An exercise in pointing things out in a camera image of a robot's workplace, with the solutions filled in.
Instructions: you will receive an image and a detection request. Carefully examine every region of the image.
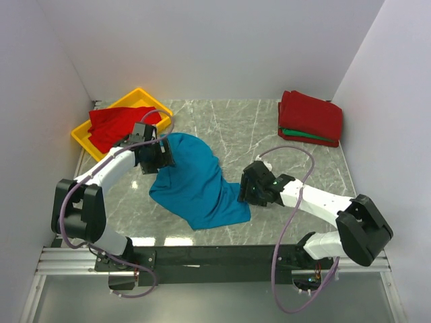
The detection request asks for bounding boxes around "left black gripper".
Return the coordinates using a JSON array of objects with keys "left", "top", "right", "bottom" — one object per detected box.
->
[{"left": 141, "top": 137, "right": 176, "bottom": 174}]

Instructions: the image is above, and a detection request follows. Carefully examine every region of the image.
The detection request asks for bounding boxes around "blue t shirt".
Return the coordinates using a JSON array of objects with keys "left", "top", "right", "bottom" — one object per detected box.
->
[{"left": 149, "top": 133, "right": 251, "bottom": 230}]

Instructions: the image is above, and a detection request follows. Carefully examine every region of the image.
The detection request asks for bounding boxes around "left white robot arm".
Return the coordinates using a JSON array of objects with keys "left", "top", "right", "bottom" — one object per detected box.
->
[{"left": 51, "top": 139, "right": 174, "bottom": 271}]

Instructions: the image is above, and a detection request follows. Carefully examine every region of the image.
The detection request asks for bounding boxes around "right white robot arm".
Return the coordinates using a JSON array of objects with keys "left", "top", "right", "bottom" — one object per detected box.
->
[{"left": 238, "top": 161, "right": 393, "bottom": 268}]

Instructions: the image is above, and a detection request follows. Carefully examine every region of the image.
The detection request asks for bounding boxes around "red t shirt in tray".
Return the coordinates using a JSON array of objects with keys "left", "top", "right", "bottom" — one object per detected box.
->
[{"left": 88, "top": 106, "right": 155, "bottom": 154}]

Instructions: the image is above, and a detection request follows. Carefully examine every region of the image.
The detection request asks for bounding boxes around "yellow plastic tray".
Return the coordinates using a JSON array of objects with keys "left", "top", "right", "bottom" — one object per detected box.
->
[{"left": 71, "top": 88, "right": 173, "bottom": 161}]

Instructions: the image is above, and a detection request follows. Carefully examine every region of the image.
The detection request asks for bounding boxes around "folded green shirt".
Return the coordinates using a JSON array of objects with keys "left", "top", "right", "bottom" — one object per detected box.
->
[{"left": 279, "top": 128, "right": 333, "bottom": 142}]

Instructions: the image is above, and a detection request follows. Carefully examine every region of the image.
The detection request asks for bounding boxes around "black base beam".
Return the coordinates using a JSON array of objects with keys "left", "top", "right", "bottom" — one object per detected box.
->
[{"left": 94, "top": 244, "right": 337, "bottom": 287}]

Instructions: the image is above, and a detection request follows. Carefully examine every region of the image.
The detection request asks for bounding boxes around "folded dark red shirt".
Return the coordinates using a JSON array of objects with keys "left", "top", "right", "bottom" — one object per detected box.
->
[{"left": 278, "top": 91, "right": 343, "bottom": 142}]

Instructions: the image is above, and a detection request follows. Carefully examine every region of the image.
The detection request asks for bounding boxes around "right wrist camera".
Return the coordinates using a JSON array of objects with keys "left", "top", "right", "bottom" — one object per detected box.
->
[{"left": 255, "top": 155, "right": 273, "bottom": 176}]

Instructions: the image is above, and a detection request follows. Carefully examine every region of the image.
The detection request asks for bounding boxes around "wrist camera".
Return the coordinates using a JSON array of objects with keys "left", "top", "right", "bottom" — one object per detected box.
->
[
  {"left": 129, "top": 122, "right": 157, "bottom": 143},
  {"left": 255, "top": 155, "right": 273, "bottom": 176}
]

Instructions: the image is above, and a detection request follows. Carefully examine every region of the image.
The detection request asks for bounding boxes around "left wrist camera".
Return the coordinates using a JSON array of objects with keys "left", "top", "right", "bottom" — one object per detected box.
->
[{"left": 129, "top": 122, "right": 157, "bottom": 143}]

